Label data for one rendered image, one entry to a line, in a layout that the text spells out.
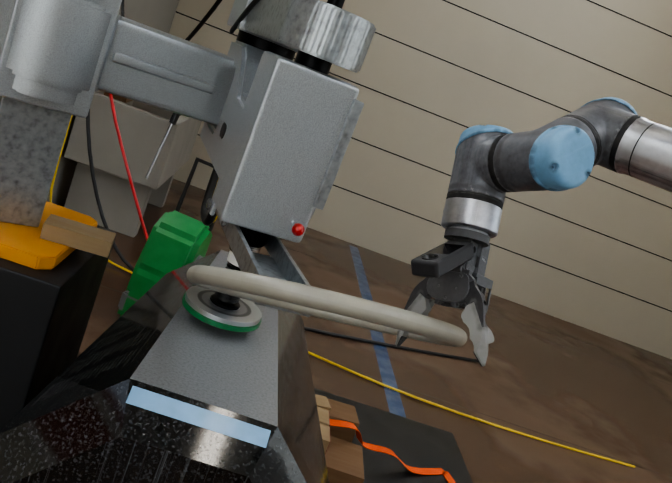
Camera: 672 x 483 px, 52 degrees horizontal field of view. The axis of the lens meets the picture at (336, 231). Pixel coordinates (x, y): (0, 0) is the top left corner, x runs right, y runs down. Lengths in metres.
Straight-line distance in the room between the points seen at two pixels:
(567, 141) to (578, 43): 6.17
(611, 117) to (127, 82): 1.48
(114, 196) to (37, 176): 2.65
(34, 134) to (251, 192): 0.75
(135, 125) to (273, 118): 2.99
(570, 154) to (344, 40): 0.77
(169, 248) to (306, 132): 1.92
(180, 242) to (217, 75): 1.39
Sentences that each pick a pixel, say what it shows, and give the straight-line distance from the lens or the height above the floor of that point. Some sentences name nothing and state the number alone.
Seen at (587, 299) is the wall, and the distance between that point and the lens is 7.71.
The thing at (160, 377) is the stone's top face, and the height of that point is 0.81.
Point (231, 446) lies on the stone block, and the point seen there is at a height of 0.76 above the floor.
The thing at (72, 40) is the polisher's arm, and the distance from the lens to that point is 2.05.
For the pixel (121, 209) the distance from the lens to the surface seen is 4.84.
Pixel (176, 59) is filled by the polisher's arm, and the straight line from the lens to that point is 2.21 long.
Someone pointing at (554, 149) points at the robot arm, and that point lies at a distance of 1.00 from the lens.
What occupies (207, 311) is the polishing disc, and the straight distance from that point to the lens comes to 1.80.
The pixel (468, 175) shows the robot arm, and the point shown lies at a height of 1.47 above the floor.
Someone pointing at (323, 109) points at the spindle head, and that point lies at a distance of 1.67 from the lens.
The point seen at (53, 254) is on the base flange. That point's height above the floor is 0.78.
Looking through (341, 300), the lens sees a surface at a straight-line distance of 0.95.
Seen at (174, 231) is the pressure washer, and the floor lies 0.52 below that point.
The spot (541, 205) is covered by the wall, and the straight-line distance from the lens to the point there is 7.24.
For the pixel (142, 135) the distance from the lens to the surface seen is 4.59.
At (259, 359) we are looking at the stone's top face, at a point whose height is 0.81.
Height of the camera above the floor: 1.54
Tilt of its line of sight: 12 degrees down
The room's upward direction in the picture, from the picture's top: 22 degrees clockwise
